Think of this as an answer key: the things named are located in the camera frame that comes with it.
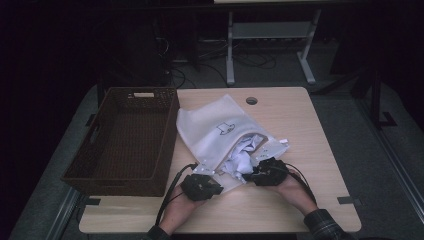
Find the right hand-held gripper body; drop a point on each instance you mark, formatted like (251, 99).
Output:
(271, 173)

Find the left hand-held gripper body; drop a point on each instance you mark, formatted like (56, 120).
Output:
(196, 186)

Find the white shirt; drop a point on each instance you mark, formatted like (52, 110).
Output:
(243, 158)

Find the white mesh laundry bag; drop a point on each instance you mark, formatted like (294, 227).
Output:
(206, 130)

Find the brown woven basket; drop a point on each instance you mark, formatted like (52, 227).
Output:
(126, 143)

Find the person's left hand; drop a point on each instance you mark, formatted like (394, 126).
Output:
(178, 213)

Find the person's right hand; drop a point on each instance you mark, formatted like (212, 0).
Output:
(296, 195)

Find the grey round table grommet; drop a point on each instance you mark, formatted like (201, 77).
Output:
(251, 100)

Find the grey tape strip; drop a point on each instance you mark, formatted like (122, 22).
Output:
(346, 200)

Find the black tape strip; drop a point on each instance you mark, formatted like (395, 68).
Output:
(91, 201)

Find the black metal stand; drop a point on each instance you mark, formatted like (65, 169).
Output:
(376, 100)

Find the white metal desk frame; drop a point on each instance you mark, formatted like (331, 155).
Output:
(230, 50)

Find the metal floor rail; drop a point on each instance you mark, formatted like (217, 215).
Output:
(400, 173)
(63, 213)

